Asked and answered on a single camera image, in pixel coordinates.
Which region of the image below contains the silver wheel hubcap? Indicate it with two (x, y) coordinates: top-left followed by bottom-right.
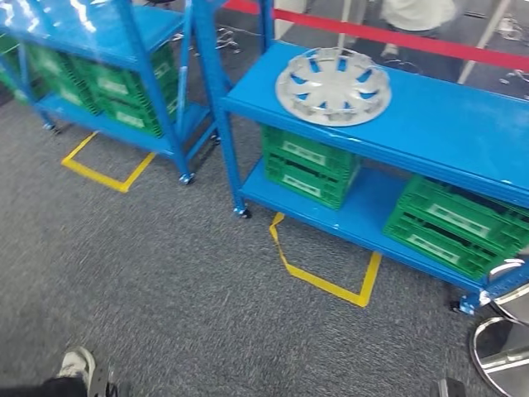
(275, 46), (392, 128)

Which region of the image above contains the red barrier tape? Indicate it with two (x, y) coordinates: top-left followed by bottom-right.
(223, 0), (529, 72)

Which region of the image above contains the yellow floor tape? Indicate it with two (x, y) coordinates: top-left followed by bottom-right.
(268, 212), (383, 309)

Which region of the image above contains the person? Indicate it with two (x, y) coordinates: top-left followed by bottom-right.
(0, 346), (98, 397)
(380, 0), (457, 59)

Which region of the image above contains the blue metal shelf rack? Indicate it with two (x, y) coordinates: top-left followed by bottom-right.
(0, 0), (220, 186)
(192, 0), (529, 316)

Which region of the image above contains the green plastic crate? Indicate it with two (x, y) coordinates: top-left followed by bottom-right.
(382, 175), (529, 281)
(72, 43), (180, 138)
(0, 32), (21, 103)
(24, 43), (100, 116)
(261, 124), (362, 211)

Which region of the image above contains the chrome round base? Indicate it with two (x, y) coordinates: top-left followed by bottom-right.
(469, 257), (529, 397)

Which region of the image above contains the white desk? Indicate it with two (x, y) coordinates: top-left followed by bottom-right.
(275, 0), (309, 40)
(337, 0), (513, 86)

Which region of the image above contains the black round stool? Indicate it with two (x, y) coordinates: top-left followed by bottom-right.
(171, 24), (243, 56)
(495, 13), (529, 44)

